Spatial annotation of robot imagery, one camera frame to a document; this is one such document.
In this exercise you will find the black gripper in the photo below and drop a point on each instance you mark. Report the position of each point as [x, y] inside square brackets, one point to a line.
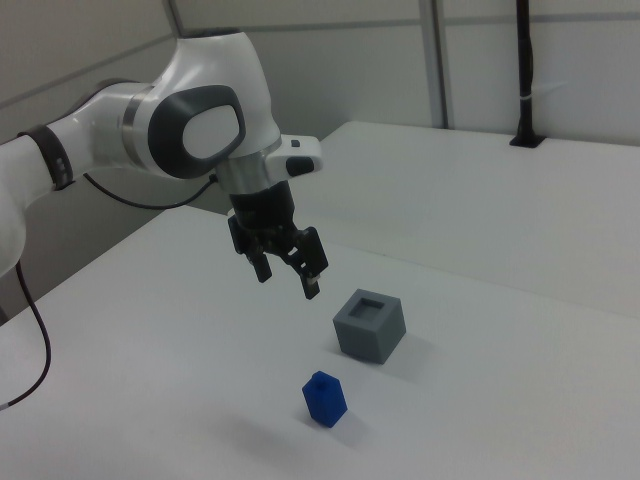
[262, 207]

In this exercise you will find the blue block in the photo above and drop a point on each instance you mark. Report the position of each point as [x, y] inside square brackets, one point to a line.
[324, 402]

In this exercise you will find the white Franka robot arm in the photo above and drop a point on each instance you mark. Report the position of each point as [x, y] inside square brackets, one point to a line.
[200, 85]

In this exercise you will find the grey hollow cuboid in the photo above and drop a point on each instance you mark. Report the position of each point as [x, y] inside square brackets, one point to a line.
[367, 335]

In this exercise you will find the black pole with base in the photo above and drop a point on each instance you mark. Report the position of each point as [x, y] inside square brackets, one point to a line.
[525, 70]

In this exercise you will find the grey partition post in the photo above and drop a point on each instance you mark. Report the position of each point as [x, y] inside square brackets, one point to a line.
[440, 60]
[174, 17]

